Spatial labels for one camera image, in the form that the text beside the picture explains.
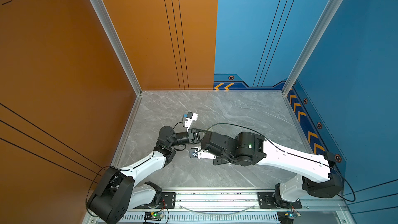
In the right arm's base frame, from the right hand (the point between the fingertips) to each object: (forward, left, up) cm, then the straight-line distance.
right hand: (210, 144), depth 65 cm
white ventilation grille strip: (-23, +13, -26) cm, 37 cm away
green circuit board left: (-22, +27, -27) cm, 44 cm away
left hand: (+4, 0, +1) cm, 4 cm away
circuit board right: (-23, -34, -28) cm, 50 cm away
